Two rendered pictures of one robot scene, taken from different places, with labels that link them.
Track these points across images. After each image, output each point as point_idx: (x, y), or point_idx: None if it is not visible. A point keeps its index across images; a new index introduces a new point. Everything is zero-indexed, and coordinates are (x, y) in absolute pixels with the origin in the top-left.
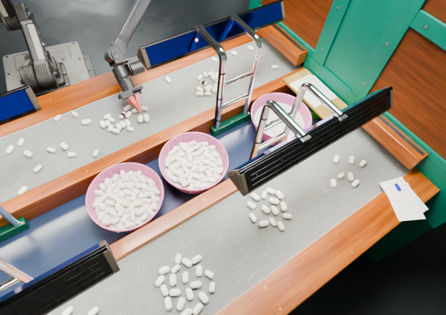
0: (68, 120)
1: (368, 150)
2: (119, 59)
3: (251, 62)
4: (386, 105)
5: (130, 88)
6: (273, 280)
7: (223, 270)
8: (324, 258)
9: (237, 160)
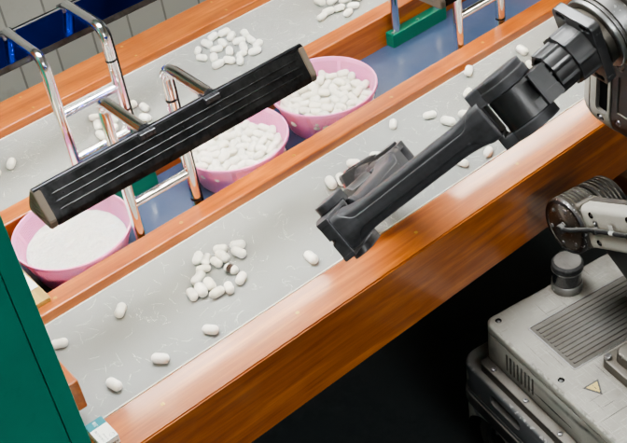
0: (469, 157)
1: None
2: (381, 151)
3: (118, 351)
4: None
5: (360, 165)
6: (125, 61)
7: (185, 66)
8: (58, 86)
9: (164, 197)
